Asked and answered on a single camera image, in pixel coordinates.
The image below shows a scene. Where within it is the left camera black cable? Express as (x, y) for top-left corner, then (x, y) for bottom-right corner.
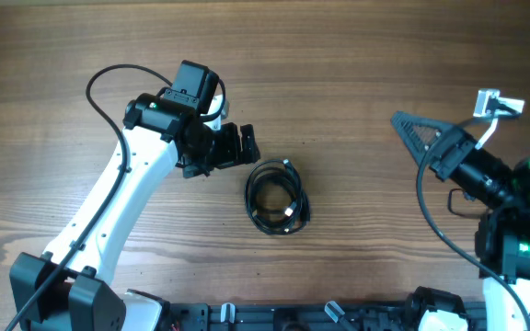
(5, 63), (174, 331)

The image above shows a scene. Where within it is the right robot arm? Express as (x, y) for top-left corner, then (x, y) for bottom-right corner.
(391, 111), (530, 330)

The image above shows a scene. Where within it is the right camera black cable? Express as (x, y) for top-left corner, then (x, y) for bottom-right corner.
(415, 100), (530, 331)

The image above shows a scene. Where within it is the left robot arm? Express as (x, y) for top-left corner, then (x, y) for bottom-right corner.
(9, 61), (259, 330)

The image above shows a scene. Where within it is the camera black cable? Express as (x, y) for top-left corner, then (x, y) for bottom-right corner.
(5, 63), (174, 331)
(415, 100), (530, 331)

